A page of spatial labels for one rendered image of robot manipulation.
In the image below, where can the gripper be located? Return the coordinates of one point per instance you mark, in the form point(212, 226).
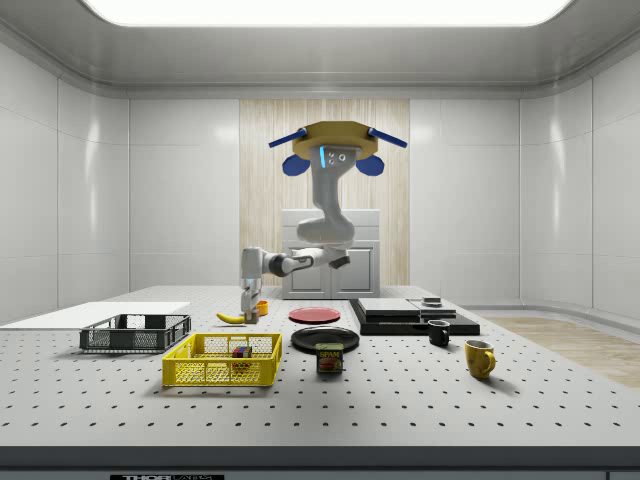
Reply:
point(250, 299)

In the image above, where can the banana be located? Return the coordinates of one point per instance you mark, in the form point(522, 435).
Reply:
point(230, 318)

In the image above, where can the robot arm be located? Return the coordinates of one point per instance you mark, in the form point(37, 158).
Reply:
point(327, 200)

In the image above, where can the orange mug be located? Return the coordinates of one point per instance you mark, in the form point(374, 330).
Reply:
point(263, 307)

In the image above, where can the puzzle cube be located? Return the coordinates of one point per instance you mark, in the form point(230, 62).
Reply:
point(242, 352)

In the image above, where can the red plate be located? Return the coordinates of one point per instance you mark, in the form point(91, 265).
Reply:
point(314, 314)

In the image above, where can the black plate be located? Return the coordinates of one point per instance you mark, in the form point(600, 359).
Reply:
point(312, 336)

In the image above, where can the yellow basket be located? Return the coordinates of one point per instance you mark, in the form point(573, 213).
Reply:
point(220, 374)

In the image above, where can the flat-sided can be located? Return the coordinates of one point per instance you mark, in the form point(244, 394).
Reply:
point(329, 358)

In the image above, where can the white cabinet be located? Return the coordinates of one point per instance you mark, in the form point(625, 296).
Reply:
point(360, 280)

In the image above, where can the dark grey basket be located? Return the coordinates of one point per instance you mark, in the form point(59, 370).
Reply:
point(130, 340)

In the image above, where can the black stove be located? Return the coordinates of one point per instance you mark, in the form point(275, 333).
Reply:
point(400, 320)

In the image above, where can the white board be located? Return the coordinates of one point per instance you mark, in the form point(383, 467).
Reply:
point(75, 314)

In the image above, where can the black mug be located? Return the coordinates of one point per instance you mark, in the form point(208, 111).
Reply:
point(438, 334)

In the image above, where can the yellow mug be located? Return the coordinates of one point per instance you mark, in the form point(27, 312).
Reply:
point(477, 357)

